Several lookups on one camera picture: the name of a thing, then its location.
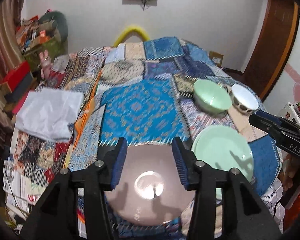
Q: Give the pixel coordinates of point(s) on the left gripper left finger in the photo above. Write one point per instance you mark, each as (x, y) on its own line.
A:
(114, 161)

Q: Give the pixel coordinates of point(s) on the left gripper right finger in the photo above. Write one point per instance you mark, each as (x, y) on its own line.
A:
(185, 162)

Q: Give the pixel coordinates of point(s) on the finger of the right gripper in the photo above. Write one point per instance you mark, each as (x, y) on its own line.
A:
(266, 122)

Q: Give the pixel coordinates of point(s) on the mint green plate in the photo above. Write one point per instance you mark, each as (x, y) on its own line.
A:
(224, 148)

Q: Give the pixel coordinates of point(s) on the mint green bowl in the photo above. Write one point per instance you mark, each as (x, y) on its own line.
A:
(211, 97)

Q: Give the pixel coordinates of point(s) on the white plate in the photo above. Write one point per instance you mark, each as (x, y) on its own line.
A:
(219, 191)

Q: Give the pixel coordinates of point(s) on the operator's right hand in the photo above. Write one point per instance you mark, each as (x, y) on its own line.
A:
(289, 169)

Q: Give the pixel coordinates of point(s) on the white sticker-covered board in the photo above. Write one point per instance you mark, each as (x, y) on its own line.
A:
(291, 113)

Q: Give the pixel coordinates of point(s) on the white bowl with brown spots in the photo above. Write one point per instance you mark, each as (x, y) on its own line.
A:
(243, 100)

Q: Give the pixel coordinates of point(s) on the patchwork blue tablecloth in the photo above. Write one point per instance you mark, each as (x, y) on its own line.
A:
(144, 93)

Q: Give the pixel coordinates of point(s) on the white folded cloth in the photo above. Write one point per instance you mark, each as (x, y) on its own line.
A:
(47, 114)

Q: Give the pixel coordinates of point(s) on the cardboard box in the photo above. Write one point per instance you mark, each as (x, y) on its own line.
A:
(216, 58)

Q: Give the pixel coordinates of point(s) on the pink bunny toy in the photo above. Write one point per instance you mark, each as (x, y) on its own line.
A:
(46, 64)

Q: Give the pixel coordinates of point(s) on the red box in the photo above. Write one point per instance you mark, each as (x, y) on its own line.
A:
(14, 77)

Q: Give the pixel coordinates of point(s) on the green chair with clutter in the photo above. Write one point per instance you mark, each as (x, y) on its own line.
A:
(49, 32)

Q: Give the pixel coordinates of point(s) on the wooden door frame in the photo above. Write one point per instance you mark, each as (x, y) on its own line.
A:
(273, 47)

